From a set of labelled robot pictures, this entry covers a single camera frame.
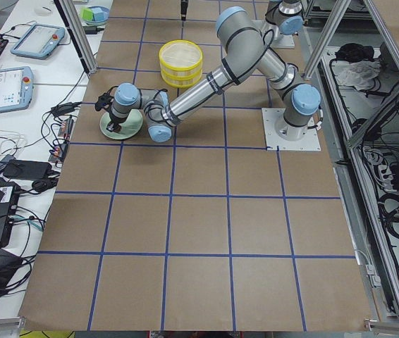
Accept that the yellow steamer layer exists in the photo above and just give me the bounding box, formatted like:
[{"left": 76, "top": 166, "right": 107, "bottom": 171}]
[
  {"left": 161, "top": 70, "right": 202, "bottom": 88},
  {"left": 159, "top": 39, "right": 203, "bottom": 76}
]

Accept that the blue plate with blocks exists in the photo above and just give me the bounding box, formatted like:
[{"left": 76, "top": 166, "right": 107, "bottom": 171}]
[{"left": 80, "top": 6, "right": 110, "bottom": 26}]

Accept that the brown steamed bun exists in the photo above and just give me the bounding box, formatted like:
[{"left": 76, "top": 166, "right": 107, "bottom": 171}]
[{"left": 106, "top": 124, "right": 121, "bottom": 133}]

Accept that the light green plate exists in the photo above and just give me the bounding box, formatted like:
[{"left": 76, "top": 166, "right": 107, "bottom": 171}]
[{"left": 99, "top": 109, "right": 143, "bottom": 140}]

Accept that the lower blue teach pendant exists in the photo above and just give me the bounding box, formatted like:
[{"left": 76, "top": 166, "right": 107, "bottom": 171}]
[{"left": 0, "top": 66, "right": 34, "bottom": 113}]

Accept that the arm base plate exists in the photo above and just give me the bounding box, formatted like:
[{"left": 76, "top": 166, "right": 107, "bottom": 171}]
[{"left": 262, "top": 108, "right": 321, "bottom": 151}]

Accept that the white cloth pile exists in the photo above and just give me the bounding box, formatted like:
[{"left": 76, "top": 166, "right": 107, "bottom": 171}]
[{"left": 336, "top": 61, "right": 381, "bottom": 91}]

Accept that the upper blue teach pendant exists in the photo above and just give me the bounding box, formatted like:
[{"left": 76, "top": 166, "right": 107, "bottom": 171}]
[{"left": 11, "top": 23, "right": 65, "bottom": 59}]

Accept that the black power adapter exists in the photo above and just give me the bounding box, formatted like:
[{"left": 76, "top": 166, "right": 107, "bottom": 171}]
[{"left": 3, "top": 159, "right": 51, "bottom": 180}]

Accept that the small black power brick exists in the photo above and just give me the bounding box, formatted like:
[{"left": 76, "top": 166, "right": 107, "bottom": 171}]
[{"left": 83, "top": 26, "right": 98, "bottom": 35}]

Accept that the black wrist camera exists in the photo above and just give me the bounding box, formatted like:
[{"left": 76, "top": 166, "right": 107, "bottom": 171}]
[{"left": 94, "top": 92, "right": 114, "bottom": 112}]

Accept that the blue foam block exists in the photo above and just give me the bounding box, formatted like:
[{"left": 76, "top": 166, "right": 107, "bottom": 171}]
[{"left": 91, "top": 7, "right": 105, "bottom": 22}]

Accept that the aluminium frame post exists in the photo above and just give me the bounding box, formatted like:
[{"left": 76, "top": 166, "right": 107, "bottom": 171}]
[{"left": 54, "top": 0, "right": 98, "bottom": 76}]

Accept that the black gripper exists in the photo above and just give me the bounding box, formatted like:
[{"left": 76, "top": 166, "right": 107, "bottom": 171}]
[{"left": 106, "top": 107, "right": 128, "bottom": 133}]

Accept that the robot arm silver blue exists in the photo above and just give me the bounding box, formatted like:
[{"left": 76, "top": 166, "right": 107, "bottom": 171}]
[
  {"left": 215, "top": 1, "right": 303, "bottom": 54},
  {"left": 95, "top": 6, "right": 321, "bottom": 143}
]

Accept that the green foam block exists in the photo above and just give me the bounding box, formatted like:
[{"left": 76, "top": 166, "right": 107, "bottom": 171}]
[{"left": 80, "top": 8, "right": 94, "bottom": 21}]

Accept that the blue teach pendant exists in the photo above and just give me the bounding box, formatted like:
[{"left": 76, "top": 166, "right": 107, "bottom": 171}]
[
  {"left": 11, "top": 23, "right": 65, "bottom": 59},
  {"left": 0, "top": 66, "right": 34, "bottom": 113}
]

